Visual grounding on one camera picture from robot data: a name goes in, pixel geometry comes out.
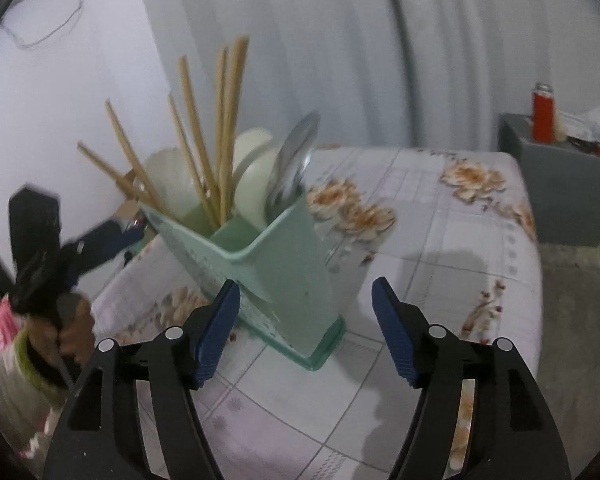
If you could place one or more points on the white plastic bag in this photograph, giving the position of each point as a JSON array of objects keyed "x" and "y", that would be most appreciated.
[{"x": 597, "y": 120}]

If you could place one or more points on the floral tablecloth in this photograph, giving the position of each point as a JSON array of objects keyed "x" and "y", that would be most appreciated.
[{"x": 430, "y": 240}]

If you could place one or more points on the grey cabinet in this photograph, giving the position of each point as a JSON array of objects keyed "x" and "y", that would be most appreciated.
[{"x": 565, "y": 195}]

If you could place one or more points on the red thermos bottle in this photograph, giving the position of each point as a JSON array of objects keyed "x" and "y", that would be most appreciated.
[{"x": 543, "y": 120}]

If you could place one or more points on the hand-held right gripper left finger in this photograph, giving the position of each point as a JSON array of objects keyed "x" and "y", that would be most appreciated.
[{"x": 219, "y": 335}]

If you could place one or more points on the grey curtain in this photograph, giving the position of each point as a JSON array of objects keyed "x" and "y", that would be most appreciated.
[{"x": 355, "y": 50}]

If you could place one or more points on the small cream bottle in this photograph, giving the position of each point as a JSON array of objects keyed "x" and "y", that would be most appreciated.
[{"x": 561, "y": 127}]

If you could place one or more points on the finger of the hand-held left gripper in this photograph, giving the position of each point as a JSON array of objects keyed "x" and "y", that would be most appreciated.
[
  {"x": 97, "y": 232},
  {"x": 125, "y": 241}
]

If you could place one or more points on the green plastic utensil holder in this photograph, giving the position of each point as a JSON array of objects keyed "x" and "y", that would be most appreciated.
[{"x": 290, "y": 280}]

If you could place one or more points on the person's left hand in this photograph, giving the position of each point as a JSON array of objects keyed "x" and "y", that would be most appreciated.
[{"x": 75, "y": 332}]

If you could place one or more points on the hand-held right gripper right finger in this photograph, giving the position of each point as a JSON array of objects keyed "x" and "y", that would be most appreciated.
[{"x": 392, "y": 330}]

